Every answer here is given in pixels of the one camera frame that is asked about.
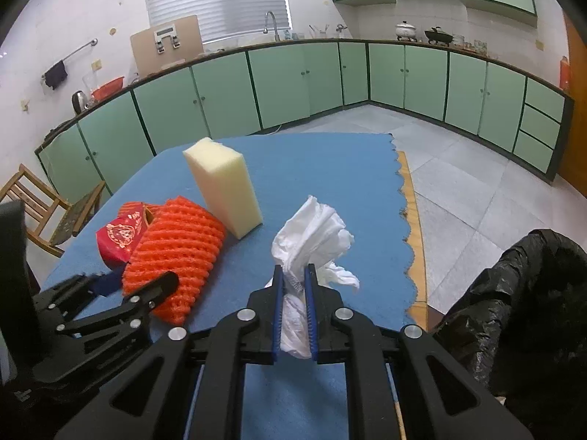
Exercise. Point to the metal towel rail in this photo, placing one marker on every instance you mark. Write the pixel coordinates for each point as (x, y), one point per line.
(78, 52)

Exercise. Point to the white cooking pot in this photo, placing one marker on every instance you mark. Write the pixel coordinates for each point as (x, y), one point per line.
(406, 31)

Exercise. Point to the wooden board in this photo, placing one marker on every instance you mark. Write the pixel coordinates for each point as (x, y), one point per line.
(188, 50)

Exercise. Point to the green base cabinet run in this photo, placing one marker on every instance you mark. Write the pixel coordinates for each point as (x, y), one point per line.
(275, 82)

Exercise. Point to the pale yellow sponge block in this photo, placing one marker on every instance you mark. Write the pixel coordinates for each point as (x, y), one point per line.
(224, 183)

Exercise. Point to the white window blind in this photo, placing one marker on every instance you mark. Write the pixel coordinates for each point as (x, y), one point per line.
(215, 0)

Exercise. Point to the wooden table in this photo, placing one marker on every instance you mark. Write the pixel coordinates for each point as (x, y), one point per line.
(415, 220)

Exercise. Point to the steel electric kettle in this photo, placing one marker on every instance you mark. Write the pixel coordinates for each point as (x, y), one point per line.
(79, 102)

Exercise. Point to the dark hanging towel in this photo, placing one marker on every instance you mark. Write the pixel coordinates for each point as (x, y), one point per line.
(56, 74)

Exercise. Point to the red paper cup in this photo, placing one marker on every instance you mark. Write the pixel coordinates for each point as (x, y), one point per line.
(119, 238)

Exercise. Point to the blue scalloped table mat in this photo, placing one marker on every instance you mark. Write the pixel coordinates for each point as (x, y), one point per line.
(321, 169)

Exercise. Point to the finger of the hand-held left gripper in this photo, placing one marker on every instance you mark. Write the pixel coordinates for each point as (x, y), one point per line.
(108, 284)
(158, 286)

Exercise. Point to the orange foam fruit net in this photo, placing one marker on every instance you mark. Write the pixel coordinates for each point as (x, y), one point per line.
(183, 247)

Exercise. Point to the red plastic basin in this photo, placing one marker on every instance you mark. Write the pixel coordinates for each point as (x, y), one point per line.
(108, 88)

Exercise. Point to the bin with black bag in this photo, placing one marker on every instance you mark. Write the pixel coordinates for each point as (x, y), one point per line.
(527, 307)

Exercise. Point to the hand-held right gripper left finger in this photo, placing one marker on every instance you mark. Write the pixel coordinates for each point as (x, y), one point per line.
(276, 311)

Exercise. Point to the steel kitchen faucet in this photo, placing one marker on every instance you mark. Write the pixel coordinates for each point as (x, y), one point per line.
(274, 23)

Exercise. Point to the black wok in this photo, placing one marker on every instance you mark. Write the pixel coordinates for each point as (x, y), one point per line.
(438, 36)

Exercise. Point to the wooden chair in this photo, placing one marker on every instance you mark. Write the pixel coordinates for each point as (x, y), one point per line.
(73, 220)

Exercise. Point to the red thermos flask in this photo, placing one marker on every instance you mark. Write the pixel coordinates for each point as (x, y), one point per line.
(565, 72)

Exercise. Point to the white tissue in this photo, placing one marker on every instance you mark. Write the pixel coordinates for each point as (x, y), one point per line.
(312, 238)

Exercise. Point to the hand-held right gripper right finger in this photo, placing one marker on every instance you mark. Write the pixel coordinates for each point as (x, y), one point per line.
(312, 311)

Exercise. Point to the clear plastic jug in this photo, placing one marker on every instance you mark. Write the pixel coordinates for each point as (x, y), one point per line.
(90, 85)

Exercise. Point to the utensil holder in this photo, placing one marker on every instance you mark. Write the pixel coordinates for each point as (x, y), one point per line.
(318, 32)

